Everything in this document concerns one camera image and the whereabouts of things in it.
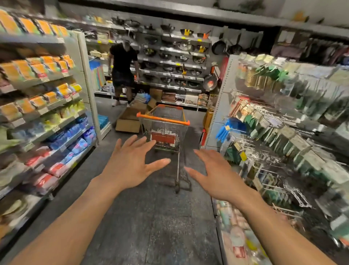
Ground person's right hand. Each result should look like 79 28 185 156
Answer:
184 149 258 204

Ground person's left hand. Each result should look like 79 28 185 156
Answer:
100 134 172 193

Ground orange wire shopping cart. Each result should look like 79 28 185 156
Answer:
136 104 193 193

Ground kitchen tools display rack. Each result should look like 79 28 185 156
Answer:
203 52 349 265

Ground person's left forearm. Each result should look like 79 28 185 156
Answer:
8 177 123 265

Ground white side shelf unit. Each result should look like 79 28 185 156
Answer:
0 11 103 254

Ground background cookware shelf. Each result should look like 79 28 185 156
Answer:
82 15 221 111

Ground large open cardboard box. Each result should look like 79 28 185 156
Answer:
115 106 144 134

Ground red packets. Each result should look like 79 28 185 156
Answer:
200 127 209 149

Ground blue boxes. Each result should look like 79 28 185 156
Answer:
98 114 111 130

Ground small open cardboard box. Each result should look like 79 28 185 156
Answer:
131 95 160 114

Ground black frying pan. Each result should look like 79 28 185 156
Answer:
212 32 228 56
227 33 244 55
202 66 219 92

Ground group of colourful packets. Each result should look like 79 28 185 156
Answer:
0 11 98 241

